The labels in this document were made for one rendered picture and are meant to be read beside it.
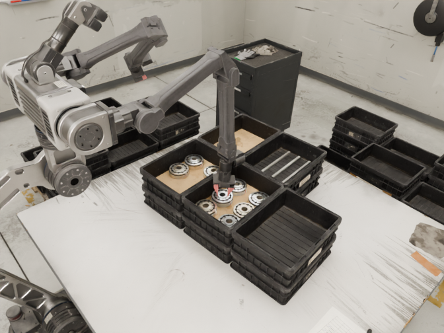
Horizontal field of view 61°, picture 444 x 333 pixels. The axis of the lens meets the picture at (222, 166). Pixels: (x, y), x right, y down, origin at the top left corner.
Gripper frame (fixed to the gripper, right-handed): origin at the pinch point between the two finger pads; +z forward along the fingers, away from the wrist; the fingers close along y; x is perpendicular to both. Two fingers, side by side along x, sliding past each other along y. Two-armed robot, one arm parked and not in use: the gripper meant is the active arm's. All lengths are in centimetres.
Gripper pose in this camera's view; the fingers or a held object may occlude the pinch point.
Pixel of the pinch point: (222, 193)
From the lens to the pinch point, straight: 181.3
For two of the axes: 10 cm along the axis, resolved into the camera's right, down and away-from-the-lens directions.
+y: -10.0, -0.4, -0.8
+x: 0.4, 5.7, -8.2
